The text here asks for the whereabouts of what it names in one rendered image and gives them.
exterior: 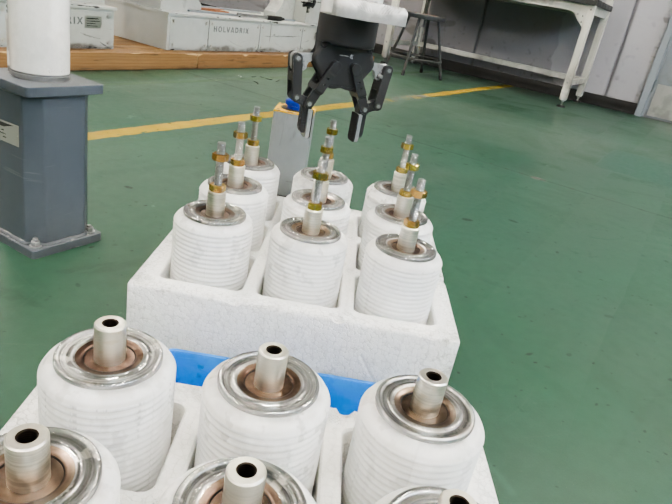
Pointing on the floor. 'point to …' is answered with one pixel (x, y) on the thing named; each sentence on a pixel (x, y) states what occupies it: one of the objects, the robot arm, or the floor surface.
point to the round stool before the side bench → (423, 45)
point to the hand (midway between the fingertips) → (330, 128)
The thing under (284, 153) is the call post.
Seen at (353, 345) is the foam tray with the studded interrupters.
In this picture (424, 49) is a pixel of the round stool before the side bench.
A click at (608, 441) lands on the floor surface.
